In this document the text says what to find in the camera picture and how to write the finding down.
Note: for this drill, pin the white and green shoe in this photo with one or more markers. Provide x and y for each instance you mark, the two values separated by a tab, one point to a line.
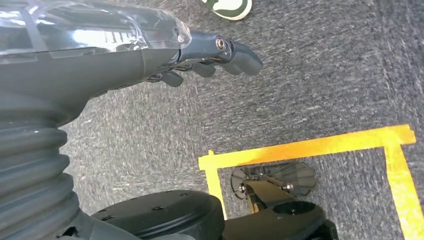
228	8

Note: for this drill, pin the yellow floor tape square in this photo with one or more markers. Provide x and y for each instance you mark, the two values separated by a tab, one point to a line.
298	149

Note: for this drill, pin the black robot foot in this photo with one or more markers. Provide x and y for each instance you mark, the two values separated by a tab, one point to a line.
281	218

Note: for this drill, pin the black robot leg joint cover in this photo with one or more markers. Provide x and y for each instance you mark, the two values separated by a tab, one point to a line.
159	215

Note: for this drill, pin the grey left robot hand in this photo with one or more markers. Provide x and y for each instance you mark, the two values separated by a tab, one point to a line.
82	66

